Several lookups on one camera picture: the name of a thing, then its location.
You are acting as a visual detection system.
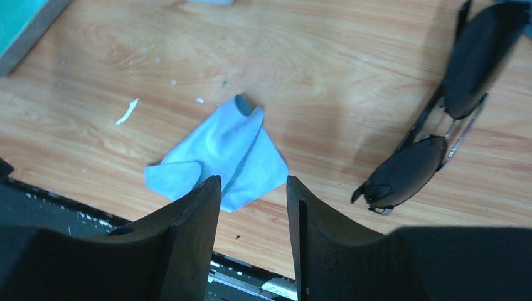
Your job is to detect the light blue cleaning cloth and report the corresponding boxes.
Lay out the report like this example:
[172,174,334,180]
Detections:
[144,95,289,213]

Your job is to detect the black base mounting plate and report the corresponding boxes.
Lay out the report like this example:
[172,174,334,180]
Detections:
[1,161,297,300]

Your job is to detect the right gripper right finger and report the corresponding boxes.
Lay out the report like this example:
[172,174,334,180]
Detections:
[287,176,531,300]

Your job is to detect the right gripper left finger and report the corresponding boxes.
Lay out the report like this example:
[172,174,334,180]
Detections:
[1,176,221,300]

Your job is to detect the black sunglasses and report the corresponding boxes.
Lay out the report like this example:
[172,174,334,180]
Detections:
[351,1,531,215]

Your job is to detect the white paper scrap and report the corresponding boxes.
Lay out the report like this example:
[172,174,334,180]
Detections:
[115,98,139,125]

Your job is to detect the grey glasses case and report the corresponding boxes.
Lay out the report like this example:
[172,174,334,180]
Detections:
[1,0,70,77]

